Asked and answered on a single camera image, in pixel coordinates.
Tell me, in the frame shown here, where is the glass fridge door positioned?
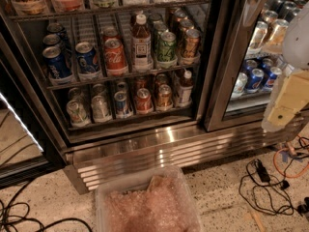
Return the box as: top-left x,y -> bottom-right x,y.
206,0 -> 308,131

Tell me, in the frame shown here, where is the brown tea bottle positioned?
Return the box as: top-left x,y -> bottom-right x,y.
131,14 -> 154,73

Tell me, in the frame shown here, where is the gold orange can bottom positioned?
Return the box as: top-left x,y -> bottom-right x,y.
156,84 -> 173,111

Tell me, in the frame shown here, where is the small tea bottle bottom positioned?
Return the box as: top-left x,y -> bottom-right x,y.
175,70 -> 193,107

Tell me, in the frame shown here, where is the blue pepsi can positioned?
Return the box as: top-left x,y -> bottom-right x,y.
75,42 -> 102,81
42,46 -> 73,85

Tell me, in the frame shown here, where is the pale green can bottom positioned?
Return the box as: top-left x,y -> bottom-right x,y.
67,100 -> 91,128

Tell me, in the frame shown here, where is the stainless steel fridge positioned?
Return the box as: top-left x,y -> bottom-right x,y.
0,0 -> 308,193

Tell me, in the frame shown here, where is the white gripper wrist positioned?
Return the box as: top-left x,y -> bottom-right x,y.
262,66 -> 309,131

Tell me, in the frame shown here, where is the red coca-cola can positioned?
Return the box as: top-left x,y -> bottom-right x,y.
104,38 -> 127,76

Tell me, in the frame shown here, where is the black power adapter cable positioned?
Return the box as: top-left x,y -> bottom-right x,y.
238,159 -> 295,217

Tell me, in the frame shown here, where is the red orange can bottom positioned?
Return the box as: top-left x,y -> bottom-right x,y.
135,88 -> 153,114

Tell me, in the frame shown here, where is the orange cable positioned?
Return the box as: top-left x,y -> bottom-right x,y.
272,135 -> 309,180

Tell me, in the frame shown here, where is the front blue pepsi can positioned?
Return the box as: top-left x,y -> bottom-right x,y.
42,46 -> 73,85

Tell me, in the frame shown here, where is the silver white can bottom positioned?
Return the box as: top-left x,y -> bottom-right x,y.
91,95 -> 112,123

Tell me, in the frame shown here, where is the black cable left floor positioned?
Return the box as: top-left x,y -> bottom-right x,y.
0,181 -> 94,232

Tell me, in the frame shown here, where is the rear redbull can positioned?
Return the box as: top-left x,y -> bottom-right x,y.
116,81 -> 128,93

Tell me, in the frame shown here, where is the gold can front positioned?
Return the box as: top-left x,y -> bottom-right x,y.
181,29 -> 201,65

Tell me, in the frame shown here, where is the clear plastic bin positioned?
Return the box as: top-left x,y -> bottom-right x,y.
96,165 -> 202,232

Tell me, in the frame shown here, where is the green can front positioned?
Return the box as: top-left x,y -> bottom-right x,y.
156,32 -> 177,69

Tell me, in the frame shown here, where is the blue silver redbull can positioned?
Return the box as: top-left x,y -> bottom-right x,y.
114,91 -> 132,118

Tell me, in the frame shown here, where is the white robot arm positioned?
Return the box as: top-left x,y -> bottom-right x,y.
262,2 -> 309,132

